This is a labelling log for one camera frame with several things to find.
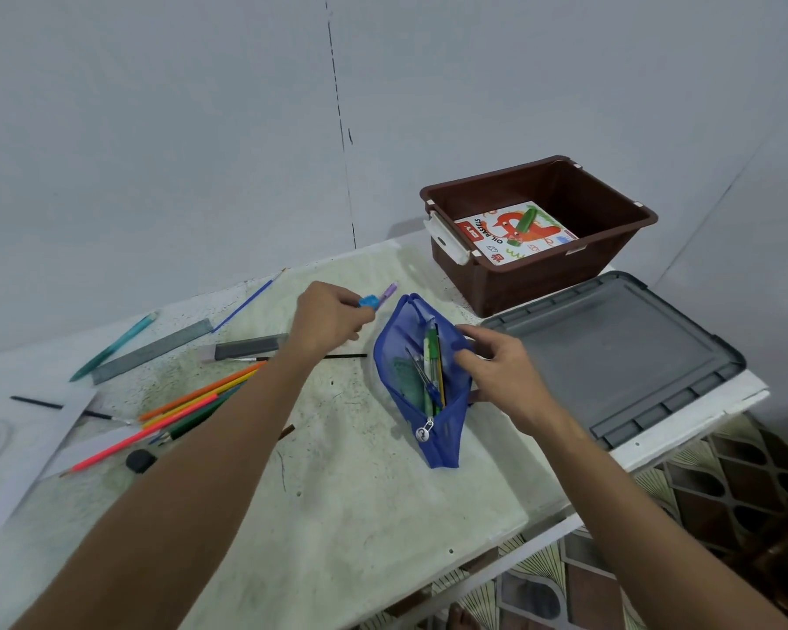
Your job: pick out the thin blue pencil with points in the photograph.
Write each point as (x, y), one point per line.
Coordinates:
(246, 302)

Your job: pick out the green pen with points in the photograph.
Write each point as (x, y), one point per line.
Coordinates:
(432, 360)

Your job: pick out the grey plastic bin lid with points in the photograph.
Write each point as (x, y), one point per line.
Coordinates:
(617, 354)

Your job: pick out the pink coloured pencil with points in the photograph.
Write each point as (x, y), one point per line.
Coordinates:
(111, 451)

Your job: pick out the brown plastic storage bin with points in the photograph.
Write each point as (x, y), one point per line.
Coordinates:
(545, 282)

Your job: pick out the person's right forearm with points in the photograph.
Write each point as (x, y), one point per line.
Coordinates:
(637, 524)

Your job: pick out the blue mesh pencil pouch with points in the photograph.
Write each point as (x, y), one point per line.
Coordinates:
(400, 341)

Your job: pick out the person's left hand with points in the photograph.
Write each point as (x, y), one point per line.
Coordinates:
(325, 318)

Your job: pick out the person's right hand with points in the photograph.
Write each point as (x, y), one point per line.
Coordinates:
(509, 377)

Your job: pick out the orange coloured pencil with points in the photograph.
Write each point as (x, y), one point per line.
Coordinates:
(200, 391)

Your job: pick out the white paper sheet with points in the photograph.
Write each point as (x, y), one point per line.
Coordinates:
(20, 452)

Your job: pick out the steel ruler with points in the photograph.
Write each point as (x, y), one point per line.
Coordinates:
(151, 351)

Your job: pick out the thin black pencil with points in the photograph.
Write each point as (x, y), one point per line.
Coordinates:
(345, 356)

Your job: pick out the person's right thumb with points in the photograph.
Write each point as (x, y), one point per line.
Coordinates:
(466, 366)

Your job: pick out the teal pen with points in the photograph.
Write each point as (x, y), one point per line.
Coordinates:
(115, 345)

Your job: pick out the blue ballpoint pen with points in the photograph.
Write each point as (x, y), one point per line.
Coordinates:
(423, 375)

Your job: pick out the brown pencil stub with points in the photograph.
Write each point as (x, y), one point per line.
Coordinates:
(287, 432)

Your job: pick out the black eraser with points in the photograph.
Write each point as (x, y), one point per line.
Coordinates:
(140, 461)

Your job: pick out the person's left fingers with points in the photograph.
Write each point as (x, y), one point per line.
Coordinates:
(354, 314)

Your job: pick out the yellow pencil with dark stripe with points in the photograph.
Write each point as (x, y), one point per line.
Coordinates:
(440, 373)

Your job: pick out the green coloured pencil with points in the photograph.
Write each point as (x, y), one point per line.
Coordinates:
(197, 418)

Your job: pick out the person's left forearm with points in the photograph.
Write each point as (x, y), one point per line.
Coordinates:
(190, 492)

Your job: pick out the purple pen with blue grip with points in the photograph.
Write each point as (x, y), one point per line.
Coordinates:
(384, 295)

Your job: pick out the black pen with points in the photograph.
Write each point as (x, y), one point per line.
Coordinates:
(39, 403)

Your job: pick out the green plastic ruler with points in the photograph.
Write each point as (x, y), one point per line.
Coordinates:
(406, 381)

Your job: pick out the yellow coloured pencil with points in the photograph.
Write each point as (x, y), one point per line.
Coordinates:
(197, 404)

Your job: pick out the white crayon box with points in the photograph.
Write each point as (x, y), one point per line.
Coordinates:
(499, 239)

